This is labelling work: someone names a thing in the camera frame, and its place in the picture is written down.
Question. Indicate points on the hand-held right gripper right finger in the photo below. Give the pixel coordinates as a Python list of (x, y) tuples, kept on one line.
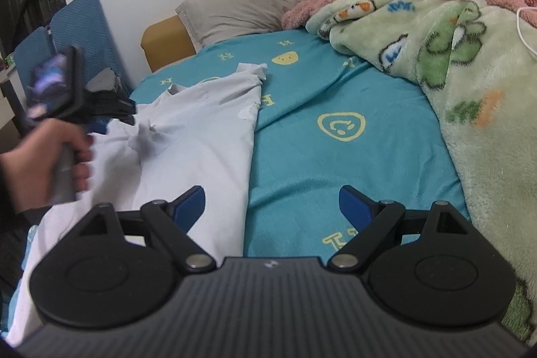
[(351, 202)]

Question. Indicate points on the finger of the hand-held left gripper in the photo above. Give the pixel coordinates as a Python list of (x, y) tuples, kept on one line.
[(122, 109)]

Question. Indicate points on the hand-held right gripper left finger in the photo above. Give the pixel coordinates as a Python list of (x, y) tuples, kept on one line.
[(192, 202)]

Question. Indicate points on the white shirt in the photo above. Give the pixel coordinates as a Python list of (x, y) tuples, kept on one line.
[(176, 148)]

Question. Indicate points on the person's left hand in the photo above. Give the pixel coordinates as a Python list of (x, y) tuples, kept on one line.
[(46, 161)]

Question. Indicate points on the teal printed bed sheet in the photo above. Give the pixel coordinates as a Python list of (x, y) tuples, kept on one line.
[(344, 131)]

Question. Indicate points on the blue chair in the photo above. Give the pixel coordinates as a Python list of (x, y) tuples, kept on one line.
[(79, 35)]

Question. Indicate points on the yellow headboard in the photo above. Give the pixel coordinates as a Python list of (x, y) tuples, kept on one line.
[(166, 41)]

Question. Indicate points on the green printed fleece blanket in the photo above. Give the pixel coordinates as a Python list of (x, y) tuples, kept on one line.
[(470, 89)]

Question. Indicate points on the grey pillow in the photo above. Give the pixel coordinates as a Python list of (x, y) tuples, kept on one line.
[(256, 5)]

